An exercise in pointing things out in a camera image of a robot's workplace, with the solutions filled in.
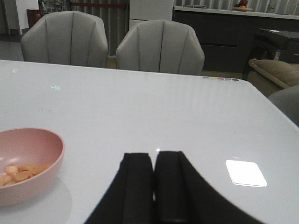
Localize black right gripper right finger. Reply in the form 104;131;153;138
154;151;260;224

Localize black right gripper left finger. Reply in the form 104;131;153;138
86;153;153;224

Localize pink plastic bowl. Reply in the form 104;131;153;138
0;128;65;206

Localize orange ham slices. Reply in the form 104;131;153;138
0;164;51;187

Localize grey chair at table side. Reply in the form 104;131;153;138
268;85;299;126

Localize beige cushion seat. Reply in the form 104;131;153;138
247;58;299;97

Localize right grey upholstered chair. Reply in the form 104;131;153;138
116;20;205;75

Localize grey upholstered chair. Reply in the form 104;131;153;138
116;20;205;75
21;11;108;68

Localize dark sideboard cabinet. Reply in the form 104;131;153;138
173;6;299;73

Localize left grey upholstered chair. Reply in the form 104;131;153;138
21;11;108;68

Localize black side table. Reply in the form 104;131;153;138
242;28;299;80

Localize white cabinet panel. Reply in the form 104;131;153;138
129;0;174;29

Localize fruit plate on sideboard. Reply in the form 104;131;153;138
232;0;253;12

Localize red trash bin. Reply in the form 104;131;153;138
26;9;43;28

